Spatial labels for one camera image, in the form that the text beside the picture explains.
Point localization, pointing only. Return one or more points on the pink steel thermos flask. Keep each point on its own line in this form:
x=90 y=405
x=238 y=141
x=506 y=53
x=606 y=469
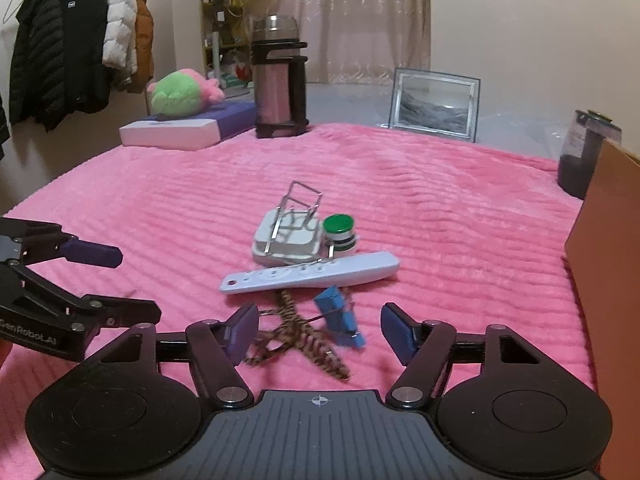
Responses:
x=272 y=85

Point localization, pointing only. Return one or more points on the white puffer jacket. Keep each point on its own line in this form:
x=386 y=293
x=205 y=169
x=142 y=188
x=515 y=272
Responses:
x=120 y=25

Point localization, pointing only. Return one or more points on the white remote control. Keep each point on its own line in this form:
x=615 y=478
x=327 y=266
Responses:
x=310 y=272

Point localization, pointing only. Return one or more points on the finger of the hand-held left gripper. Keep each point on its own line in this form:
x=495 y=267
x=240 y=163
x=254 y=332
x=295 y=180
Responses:
x=95 y=255
x=135 y=311

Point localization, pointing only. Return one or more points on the plain black puffer jacket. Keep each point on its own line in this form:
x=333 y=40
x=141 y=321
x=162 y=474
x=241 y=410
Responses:
x=35 y=60

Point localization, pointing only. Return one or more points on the pink ribbed blanket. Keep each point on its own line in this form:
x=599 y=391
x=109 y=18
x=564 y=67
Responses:
x=150 y=210

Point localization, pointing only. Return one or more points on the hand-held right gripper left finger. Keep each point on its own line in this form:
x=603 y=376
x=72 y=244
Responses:
x=242 y=335

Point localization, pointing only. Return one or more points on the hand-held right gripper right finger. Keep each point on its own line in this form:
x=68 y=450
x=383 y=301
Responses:
x=397 y=334

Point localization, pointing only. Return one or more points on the dark glass jar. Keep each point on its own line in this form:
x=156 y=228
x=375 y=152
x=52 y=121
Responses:
x=575 y=160

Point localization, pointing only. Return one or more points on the silver picture frame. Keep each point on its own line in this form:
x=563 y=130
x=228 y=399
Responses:
x=432 y=102

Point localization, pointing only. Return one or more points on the brown jacket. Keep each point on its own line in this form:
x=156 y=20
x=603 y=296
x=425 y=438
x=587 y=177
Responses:
x=142 y=40

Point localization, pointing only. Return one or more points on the black jacket white label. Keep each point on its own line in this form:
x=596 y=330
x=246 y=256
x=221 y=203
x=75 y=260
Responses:
x=82 y=50

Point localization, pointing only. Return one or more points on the small green-capped bottle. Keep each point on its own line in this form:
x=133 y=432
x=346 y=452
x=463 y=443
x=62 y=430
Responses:
x=338 y=224

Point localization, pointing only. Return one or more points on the green pink plush toy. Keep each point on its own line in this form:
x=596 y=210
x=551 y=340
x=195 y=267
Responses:
x=175 y=92

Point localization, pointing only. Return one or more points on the beige patterned curtain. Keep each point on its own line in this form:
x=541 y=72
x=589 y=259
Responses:
x=360 y=10

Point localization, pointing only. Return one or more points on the brown cardboard box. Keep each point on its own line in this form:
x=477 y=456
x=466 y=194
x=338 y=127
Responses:
x=615 y=260

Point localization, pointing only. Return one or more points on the white square charger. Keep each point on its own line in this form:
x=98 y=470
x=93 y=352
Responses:
x=295 y=244

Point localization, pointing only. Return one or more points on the blue binder clip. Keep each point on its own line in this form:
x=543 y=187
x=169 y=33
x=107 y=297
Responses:
x=332 y=302

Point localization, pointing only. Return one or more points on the white purple flat box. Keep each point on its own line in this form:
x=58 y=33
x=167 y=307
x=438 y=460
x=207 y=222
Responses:
x=170 y=135

